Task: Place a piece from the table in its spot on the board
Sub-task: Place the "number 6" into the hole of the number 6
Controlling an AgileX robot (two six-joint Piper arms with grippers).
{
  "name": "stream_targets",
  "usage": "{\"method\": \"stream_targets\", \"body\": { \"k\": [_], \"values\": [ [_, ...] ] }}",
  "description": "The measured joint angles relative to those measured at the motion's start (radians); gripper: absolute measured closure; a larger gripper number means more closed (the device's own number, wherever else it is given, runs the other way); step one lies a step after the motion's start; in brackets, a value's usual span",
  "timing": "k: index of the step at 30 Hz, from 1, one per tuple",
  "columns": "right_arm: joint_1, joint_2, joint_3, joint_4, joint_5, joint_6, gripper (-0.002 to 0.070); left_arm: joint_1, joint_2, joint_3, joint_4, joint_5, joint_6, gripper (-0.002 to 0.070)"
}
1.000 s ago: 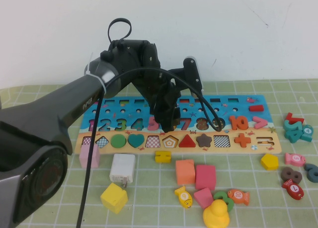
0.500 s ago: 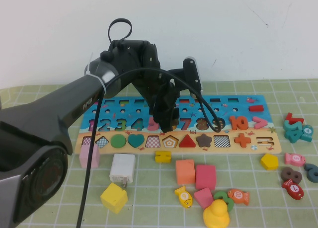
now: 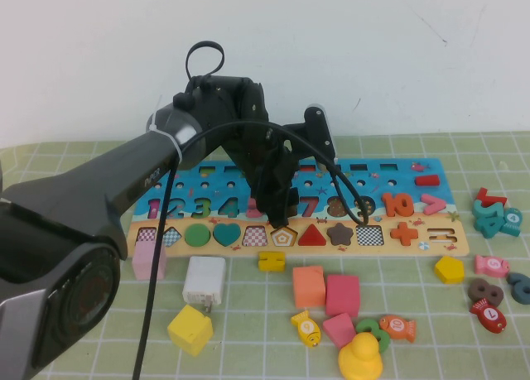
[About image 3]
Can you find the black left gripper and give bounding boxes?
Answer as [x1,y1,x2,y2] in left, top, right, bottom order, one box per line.
[223,125,300,228]

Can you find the red triangle piece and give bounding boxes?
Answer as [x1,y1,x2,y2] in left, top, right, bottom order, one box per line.
[297,223,328,247]

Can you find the yellow equals sign piece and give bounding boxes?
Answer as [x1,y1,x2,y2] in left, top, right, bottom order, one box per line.
[257,251,287,272]

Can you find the brown star piece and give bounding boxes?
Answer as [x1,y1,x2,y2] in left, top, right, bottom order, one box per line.
[326,221,356,246]

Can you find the teal heart piece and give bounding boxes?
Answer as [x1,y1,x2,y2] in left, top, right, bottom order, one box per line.
[213,222,242,248]

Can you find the green circle piece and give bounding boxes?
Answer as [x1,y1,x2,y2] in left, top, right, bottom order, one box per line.
[184,223,212,248]

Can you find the orange number ten piece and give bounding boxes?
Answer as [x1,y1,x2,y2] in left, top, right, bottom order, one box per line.
[381,191,416,218]

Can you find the orange plus sign piece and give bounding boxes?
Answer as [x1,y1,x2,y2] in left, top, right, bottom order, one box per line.
[390,221,420,246]

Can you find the green number three piece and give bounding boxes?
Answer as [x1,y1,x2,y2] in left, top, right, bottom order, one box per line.
[354,318,391,354]

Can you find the pink greater-than sign piece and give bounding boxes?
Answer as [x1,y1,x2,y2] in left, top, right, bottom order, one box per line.
[421,193,448,215]

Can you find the wooden number shape puzzle board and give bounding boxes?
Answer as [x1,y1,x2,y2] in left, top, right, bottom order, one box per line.
[126,158,471,259]

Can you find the yellow pentagon piece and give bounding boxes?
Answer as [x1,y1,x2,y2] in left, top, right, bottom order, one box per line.
[433,255,465,285]

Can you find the teal number two piece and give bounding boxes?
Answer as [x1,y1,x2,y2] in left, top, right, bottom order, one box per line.
[471,200,504,224]

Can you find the red number seven piece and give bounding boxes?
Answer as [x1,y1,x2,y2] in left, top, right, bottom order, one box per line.
[475,188,509,209]

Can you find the brown number eight piece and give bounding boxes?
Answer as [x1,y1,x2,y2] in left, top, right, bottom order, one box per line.
[467,278,505,306]

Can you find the teal number four piece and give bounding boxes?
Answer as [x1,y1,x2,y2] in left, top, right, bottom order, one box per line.
[474,205,508,240]

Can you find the blue-grey number nine piece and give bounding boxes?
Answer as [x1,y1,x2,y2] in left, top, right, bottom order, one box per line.
[507,272,530,306]

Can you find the orange wooden block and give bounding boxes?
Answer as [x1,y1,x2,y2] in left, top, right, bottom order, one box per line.
[291,266,327,310]

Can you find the rose red wooden block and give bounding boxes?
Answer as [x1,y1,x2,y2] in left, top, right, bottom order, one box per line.
[325,274,360,318]

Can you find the yellow fish number nine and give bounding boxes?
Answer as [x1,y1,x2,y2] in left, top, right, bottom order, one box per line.
[290,310,322,349]

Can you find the white zip tie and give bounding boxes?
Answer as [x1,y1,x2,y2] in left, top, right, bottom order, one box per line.
[147,94,183,164]

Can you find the pink trapezoid block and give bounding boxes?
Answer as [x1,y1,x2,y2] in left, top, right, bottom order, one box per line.
[321,312,357,350]

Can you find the light pink wooden cube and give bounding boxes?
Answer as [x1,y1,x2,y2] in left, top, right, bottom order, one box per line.
[132,241,167,281]

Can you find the yellow wooden cube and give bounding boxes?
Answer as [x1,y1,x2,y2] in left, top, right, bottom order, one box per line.
[166,304,214,357]

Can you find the orange fish number ten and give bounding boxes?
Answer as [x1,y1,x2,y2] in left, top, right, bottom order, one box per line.
[378,315,417,344]

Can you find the yellow rubber duck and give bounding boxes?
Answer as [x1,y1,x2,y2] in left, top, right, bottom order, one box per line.
[337,332,384,380]

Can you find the green grid tablecloth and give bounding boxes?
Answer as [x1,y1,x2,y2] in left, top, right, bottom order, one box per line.
[0,131,530,380]

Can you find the pink fish number five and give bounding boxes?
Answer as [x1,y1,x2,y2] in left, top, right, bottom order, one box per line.
[475,254,510,279]

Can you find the teal fish number four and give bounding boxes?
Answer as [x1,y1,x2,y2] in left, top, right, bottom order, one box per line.
[499,208,523,238]

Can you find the red fish number seven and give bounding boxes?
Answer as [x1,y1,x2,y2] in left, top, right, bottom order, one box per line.
[470,299,508,334]

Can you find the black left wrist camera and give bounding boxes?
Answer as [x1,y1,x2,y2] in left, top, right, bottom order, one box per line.
[283,103,337,162]

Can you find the white wall charger plug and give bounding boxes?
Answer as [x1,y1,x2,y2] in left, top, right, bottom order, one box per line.
[181,255,228,314]

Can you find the short black looped cable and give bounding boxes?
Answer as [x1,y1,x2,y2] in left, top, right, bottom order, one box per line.
[185,41,227,91]

